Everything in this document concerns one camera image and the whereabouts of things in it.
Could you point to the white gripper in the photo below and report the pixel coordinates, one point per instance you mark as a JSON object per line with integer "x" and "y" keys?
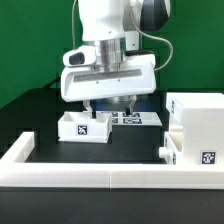
{"x": 135, "y": 77}

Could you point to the white front drawer box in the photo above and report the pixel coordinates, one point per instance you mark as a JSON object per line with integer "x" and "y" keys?
{"x": 171, "y": 151}

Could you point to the white drawer box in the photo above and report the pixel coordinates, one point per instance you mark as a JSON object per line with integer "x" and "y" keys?
{"x": 171, "y": 151}
{"x": 80, "y": 127}

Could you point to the white drawer cabinet frame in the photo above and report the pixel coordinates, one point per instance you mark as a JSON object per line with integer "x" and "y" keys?
{"x": 200, "y": 118}

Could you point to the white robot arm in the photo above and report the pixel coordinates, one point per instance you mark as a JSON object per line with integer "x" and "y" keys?
{"x": 109, "y": 63}

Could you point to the white rear drawer box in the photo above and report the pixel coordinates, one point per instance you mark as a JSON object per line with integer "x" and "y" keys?
{"x": 80, "y": 127}

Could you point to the white fiducial marker sheet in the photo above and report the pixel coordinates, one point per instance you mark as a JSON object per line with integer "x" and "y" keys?
{"x": 135, "y": 119}

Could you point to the white U-shaped border fence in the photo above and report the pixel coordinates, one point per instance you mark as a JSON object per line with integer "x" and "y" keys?
{"x": 16, "y": 171}

